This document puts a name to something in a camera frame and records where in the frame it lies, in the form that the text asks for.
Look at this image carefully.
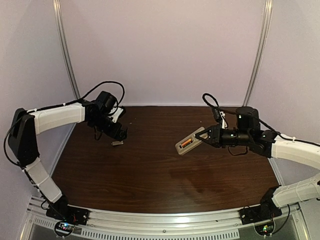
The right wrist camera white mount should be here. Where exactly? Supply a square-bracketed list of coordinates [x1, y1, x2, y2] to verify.
[211, 108, 229, 129]

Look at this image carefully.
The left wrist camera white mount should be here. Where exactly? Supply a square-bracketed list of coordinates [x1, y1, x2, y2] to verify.
[109, 106, 126, 123]

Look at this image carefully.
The aluminium front rail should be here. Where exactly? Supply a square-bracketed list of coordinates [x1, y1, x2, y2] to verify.
[18, 196, 310, 240]

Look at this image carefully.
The left aluminium frame post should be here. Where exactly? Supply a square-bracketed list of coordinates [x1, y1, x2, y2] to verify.
[52, 0, 81, 99]

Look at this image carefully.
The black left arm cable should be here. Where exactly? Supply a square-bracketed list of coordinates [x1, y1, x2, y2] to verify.
[3, 81, 126, 166]

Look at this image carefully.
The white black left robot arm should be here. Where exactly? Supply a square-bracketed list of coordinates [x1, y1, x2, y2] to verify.
[4, 91, 128, 222]

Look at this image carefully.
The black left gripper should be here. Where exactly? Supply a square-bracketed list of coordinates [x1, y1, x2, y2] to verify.
[90, 114, 127, 143]

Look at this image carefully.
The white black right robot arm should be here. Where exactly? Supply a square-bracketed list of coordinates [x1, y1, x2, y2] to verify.
[195, 106, 320, 221]

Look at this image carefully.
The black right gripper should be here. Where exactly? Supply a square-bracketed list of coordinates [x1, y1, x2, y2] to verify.
[196, 125, 252, 149]

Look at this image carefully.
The grey remote battery cover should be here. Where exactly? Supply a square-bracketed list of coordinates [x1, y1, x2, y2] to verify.
[111, 141, 124, 146]

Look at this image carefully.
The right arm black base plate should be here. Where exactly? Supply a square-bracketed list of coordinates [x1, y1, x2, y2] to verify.
[238, 203, 282, 225]

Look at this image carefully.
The right aluminium frame post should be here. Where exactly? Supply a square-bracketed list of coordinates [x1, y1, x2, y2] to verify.
[242, 0, 274, 107]

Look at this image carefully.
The circuit board with leds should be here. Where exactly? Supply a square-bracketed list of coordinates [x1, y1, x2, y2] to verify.
[254, 220, 275, 237]
[53, 221, 75, 238]

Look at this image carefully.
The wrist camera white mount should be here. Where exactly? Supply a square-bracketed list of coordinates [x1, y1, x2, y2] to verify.
[109, 106, 126, 123]
[211, 108, 229, 129]

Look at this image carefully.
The right circuit board with LEDs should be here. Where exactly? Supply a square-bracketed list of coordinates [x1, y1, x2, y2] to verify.
[254, 220, 275, 237]

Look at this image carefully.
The aluminium frame post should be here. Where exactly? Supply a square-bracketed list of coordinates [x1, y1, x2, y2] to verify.
[52, 0, 81, 99]
[242, 0, 274, 107]

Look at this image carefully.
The left circuit board with LEDs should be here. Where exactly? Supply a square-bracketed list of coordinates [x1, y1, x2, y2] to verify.
[53, 221, 75, 238]

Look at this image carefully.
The white remote control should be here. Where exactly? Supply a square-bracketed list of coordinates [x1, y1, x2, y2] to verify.
[175, 126, 205, 155]

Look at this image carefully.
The orange AAA battery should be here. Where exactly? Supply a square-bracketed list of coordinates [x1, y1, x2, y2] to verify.
[181, 139, 193, 149]

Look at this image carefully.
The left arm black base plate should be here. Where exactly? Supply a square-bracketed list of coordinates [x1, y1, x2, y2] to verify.
[45, 205, 90, 226]

